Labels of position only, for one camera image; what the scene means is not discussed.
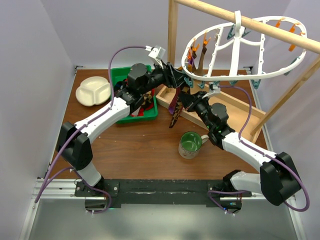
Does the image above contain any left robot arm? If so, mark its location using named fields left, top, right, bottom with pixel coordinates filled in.
left=56, top=63, right=188, bottom=196

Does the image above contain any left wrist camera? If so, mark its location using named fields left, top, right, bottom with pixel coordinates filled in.
left=148, top=45, right=166, bottom=60

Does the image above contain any maroon sock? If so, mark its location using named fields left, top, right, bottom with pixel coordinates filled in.
left=168, top=88, right=181, bottom=115

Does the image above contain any orange clothes peg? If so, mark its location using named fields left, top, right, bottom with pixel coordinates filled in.
left=275, top=19, right=283, bottom=28
left=289, top=24, right=298, bottom=33
left=288, top=44, right=296, bottom=52

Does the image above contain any argyle brown sock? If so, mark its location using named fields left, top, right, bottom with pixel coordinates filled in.
left=141, top=90, right=154, bottom=110
left=169, top=86, right=191, bottom=129

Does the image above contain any aluminium frame rail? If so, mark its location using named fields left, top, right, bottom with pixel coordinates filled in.
left=20, top=179, right=114, bottom=240

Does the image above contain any white divided plate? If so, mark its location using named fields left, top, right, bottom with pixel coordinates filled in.
left=75, top=76, right=111, bottom=107

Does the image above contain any white round clip hanger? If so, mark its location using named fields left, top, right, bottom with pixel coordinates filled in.
left=181, top=10, right=307, bottom=84

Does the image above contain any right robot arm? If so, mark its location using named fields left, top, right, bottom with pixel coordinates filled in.
left=178, top=91, right=302, bottom=206

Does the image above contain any wooden rack base tray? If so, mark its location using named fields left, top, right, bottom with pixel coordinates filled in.
left=156, top=86, right=265, bottom=143

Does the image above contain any green plastic bin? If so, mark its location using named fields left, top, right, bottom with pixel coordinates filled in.
left=110, top=66, right=158, bottom=124

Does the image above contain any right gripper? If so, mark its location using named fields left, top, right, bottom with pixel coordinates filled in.
left=178, top=91, right=214, bottom=131

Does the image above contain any wooden rack frame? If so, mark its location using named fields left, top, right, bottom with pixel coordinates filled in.
left=167, top=0, right=320, bottom=137

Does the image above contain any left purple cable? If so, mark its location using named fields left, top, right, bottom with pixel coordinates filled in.
left=34, top=45, right=153, bottom=213

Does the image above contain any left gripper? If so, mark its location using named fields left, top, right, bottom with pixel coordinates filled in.
left=139, top=59, right=190, bottom=95

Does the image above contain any black sock in bin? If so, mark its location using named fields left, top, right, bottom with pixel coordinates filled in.
left=113, top=79, right=128, bottom=92

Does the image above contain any green enamel mug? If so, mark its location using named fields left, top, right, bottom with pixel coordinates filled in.
left=178, top=131, right=209, bottom=160

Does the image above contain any red white patterned sock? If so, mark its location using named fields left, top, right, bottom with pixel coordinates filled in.
left=137, top=103, right=155, bottom=117

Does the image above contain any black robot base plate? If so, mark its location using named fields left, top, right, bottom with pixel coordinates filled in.
left=74, top=179, right=242, bottom=210

